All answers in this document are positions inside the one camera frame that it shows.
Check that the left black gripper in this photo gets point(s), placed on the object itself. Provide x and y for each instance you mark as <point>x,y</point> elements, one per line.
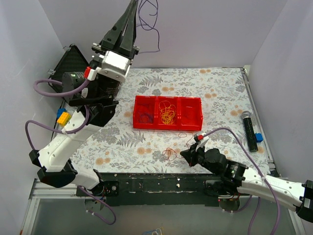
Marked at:
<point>117,49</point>

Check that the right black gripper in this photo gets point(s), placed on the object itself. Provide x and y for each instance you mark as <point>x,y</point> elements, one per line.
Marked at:
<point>193,153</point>

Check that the red three-compartment tray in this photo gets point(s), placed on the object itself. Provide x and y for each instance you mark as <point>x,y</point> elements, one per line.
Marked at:
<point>167,113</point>

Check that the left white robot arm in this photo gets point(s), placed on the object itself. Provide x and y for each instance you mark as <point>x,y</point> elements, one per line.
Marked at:
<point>55,167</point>

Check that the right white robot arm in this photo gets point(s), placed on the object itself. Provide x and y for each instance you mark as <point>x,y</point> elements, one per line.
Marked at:
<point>237,177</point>

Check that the black poker chip case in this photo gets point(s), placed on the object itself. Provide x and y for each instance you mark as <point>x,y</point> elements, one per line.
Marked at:
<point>63,66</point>

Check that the floral patterned table mat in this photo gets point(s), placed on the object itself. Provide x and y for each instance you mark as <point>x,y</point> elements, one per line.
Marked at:
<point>118,147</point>

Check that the black handheld microphone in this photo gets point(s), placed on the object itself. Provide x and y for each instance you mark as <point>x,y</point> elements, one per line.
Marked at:
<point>250,135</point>

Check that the small blue block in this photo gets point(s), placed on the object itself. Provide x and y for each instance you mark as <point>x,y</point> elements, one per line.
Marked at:
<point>259,137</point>

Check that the blue toy brick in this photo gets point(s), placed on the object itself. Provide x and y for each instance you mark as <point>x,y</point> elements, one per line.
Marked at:
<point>60,111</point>

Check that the yellow green toy bricks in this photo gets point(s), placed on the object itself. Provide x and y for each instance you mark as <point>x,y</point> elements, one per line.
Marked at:
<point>63,119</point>

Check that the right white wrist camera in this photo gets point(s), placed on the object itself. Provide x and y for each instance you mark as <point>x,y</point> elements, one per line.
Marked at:
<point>201,138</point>

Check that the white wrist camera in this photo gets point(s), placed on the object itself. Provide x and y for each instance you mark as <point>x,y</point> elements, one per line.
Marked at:
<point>201,138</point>
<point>111,65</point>

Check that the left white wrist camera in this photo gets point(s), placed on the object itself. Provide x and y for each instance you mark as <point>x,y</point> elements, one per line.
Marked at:
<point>111,65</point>

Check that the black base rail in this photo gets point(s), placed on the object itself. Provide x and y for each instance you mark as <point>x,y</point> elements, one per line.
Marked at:
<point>125,189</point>

